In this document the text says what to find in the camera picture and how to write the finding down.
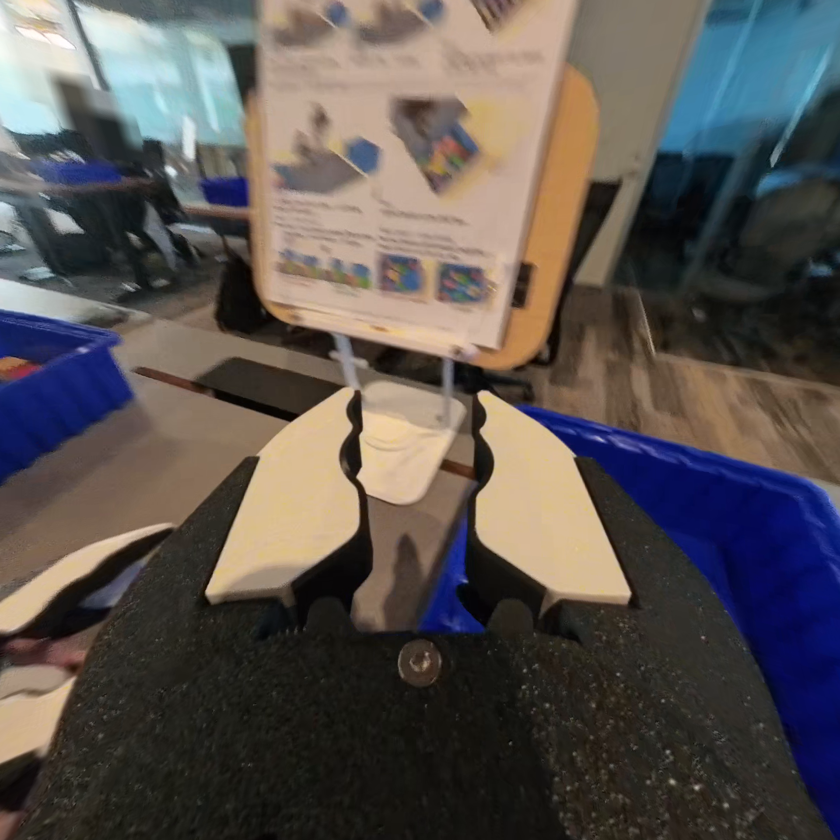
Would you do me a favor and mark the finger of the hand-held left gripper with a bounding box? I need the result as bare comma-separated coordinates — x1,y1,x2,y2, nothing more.
0,676,78,769
0,523,177,636

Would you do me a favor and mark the blue plastic bin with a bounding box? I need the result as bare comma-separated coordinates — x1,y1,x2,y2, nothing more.
33,161,126,191
0,308,135,483
200,176,252,211
420,403,840,828

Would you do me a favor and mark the black bag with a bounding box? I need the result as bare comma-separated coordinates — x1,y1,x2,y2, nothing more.
215,252,270,332

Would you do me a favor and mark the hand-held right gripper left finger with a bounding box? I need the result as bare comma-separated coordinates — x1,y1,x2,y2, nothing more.
205,387,373,608

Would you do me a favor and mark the black desk cable cover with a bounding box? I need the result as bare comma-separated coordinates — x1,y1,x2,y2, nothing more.
197,357,349,421

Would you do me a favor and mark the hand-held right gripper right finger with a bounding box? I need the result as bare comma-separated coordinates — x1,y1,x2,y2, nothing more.
469,392,632,608

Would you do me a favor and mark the printed instruction sheet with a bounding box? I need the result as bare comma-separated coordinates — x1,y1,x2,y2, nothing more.
252,0,580,349

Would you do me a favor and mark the rounded wooden board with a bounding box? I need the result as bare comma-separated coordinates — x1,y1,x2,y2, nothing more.
246,66,601,371

